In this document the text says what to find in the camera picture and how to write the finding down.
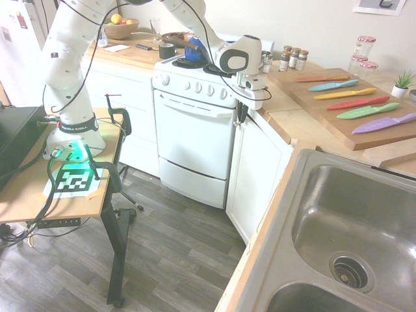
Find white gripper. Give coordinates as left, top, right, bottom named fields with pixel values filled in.
left=232, top=83, right=265, bottom=124

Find white corner cabinet door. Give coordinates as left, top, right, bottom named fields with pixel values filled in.
left=225, top=112, right=294, bottom=245

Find glass shaker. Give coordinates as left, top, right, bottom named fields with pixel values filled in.
left=259, top=50, right=274, bottom=74

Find white electric stove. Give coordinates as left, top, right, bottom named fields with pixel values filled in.
left=151, top=32, right=276, bottom=209

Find large wooden cutting board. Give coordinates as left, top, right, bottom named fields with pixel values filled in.
left=266, top=68, right=416, bottom=151

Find blue pot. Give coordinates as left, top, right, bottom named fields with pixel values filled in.
left=184, top=36, right=209, bottom=63

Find orange knife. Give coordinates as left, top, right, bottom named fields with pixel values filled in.
left=294, top=75, right=350, bottom=83

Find light blue knife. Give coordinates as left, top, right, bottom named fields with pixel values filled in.
left=307, top=79, right=360, bottom=92

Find black tape roll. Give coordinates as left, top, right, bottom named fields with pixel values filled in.
left=159, top=42, right=177, bottom=60

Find yellow knife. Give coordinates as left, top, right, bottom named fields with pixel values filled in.
left=313, top=87, right=378, bottom=100

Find red knife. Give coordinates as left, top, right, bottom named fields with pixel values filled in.
left=326, top=95, right=391, bottom=112

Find white base cabinets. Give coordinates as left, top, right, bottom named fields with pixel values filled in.
left=79, top=57, right=161, bottom=179

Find drinking glass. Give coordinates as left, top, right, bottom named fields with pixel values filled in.
left=149, top=18, right=163, bottom=44

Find green knife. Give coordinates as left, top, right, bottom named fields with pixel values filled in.
left=336, top=102, right=401, bottom=121

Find black table clamp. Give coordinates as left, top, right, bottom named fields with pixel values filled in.
left=84, top=144, right=123, bottom=196
left=104, top=93, right=133, bottom=136

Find short jar gingham lid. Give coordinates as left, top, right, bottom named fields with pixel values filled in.
left=348, top=55, right=369, bottom=74
left=358, top=60, right=380, bottom=83

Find tall jar gingham lid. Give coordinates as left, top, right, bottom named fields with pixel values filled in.
left=354, top=35, right=377, bottom=61

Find purple knife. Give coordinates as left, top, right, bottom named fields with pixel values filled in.
left=352, top=112, right=416, bottom=136

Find white notepad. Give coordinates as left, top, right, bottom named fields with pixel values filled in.
left=103, top=44, right=131, bottom=54

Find wooden fruit bowl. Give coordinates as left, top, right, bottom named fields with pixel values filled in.
left=103, top=17, right=140, bottom=41

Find small wooden board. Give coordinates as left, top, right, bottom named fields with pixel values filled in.
left=361, top=142, right=416, bottom=168

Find stainless steel double sink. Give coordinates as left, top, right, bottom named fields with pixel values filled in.
left=258, top=148, right=416, bottom=312

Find small succulent white pot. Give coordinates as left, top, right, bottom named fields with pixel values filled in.
left=390, top=69, right=416, bottom=99

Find printed marker tag paper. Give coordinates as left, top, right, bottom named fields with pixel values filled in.
left=42, top=162, right=107, bottom=201

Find black controller box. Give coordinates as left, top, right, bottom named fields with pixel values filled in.
left=0, top=105, right=47, bottom=193

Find white fridge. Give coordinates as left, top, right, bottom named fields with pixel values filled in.
left=0, top=0, right=55, bottom=109

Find wooden table black legs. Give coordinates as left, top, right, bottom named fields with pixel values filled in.
left=0, top=106, right=137, bottom=307

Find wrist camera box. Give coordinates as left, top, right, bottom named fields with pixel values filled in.
left=242, top=75, right=266, bottom=91

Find black wok wooden handle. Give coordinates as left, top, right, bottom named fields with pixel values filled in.
left=161, top=31, right=204, bottom=52

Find paper sheet on wall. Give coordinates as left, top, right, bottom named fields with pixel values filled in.
left=352, top=0, right=408, bottom=17

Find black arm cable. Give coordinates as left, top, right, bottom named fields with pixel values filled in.
left=51, top=0, right=248, bottom=115

